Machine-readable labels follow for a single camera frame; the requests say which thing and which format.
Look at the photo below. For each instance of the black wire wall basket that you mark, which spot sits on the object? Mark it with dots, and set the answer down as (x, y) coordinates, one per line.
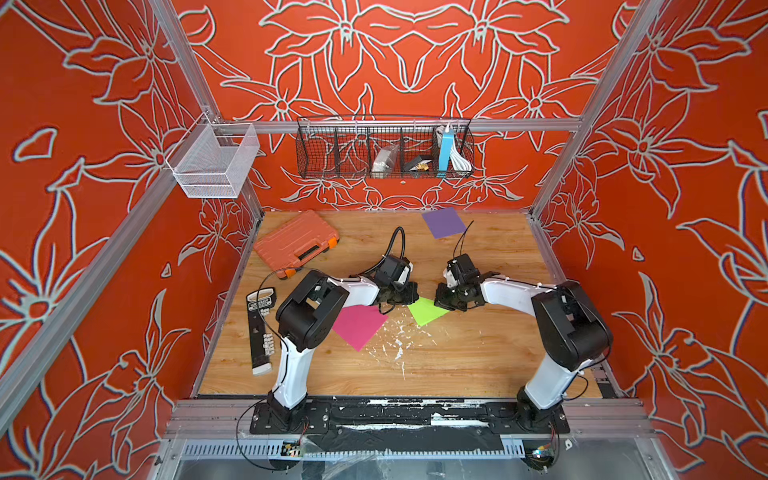
(336, 147)

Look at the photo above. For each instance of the lime green square paper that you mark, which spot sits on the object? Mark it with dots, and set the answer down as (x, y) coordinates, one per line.
(425, 311)

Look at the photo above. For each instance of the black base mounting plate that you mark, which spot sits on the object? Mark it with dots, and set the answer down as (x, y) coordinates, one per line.
(411, 425)

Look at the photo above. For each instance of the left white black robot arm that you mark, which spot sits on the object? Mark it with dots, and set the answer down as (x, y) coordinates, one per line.
(306, 318)

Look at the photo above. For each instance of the light blue box in basket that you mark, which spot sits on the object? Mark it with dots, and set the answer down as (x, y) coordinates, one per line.
(446, 138)

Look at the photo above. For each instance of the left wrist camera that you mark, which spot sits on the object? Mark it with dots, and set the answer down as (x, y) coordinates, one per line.
(393, 271)

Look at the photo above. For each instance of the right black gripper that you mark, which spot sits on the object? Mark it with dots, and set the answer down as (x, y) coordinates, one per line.
(440, 298)

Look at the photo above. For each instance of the orange plastic tool case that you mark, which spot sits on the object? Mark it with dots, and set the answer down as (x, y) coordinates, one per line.
(296, 242)

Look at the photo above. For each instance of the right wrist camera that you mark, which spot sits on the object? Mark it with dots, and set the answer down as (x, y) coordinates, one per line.
(460, 270)

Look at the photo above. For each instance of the magenta square paper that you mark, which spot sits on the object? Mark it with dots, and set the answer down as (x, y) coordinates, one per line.
(357, 325)

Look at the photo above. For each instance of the clear plastic bag in basket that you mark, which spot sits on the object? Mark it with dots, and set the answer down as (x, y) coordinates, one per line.
(384, 162)

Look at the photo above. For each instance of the purple square paper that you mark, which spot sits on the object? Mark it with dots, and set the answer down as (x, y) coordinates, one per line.
(443, 223)

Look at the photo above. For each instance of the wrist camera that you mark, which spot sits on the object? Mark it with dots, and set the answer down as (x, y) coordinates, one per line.
(460, 270)
(393, 271)

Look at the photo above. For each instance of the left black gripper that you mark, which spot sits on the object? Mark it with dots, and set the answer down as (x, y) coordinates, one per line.
(410, 290)

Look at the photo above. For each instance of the black white bit holder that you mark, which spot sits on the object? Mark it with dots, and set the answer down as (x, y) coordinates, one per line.
(258, 305)

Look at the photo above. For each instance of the small black box in basket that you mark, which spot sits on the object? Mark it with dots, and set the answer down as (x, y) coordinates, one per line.
(420, 164)

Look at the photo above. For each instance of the clear acrylic wall bin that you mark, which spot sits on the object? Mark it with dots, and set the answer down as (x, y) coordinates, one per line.
(212, 165)

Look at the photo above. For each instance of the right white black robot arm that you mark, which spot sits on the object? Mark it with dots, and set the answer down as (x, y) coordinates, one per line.
(573, 334)

